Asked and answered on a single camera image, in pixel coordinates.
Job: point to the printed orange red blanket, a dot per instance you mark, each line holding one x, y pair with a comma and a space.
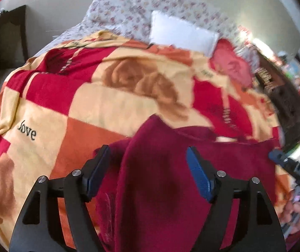
60, 105

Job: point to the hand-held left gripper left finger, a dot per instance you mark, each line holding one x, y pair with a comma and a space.
98, 170

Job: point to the dark wooden table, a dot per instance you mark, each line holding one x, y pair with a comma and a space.
5, 18

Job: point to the white pillow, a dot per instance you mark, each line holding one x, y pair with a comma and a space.
181, 32

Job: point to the red heart-shaped cushion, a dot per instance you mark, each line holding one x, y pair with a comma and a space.
231, 63

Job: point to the floral bed sheet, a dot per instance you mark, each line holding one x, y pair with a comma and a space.
68, 32

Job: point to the person's right hand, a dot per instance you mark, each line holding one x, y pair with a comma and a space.
297, 212

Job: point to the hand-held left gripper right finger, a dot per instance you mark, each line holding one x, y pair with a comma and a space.
199, 176

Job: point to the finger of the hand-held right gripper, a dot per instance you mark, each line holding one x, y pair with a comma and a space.
277, 157

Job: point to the carved dark wooden bed frame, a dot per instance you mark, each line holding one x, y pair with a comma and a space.
291, 105

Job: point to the floral quilt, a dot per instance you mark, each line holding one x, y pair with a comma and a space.
128, 10

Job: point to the maroon fleece garment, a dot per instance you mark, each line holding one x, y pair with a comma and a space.
160, 178

